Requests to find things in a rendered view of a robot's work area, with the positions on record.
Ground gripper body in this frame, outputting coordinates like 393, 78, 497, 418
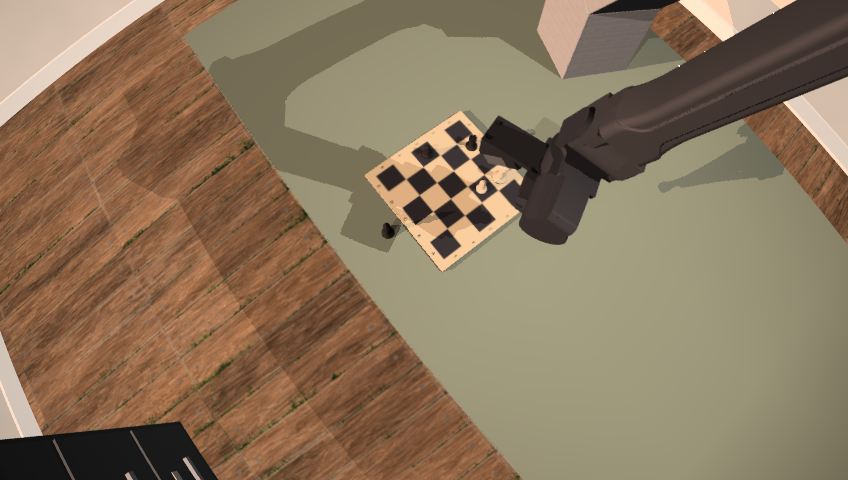
513, 163, 543, 213

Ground tan and black chessboard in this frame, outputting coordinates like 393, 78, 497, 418
365, 111, 523, 272

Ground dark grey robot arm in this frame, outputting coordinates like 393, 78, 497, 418
479, 0, 848, 245

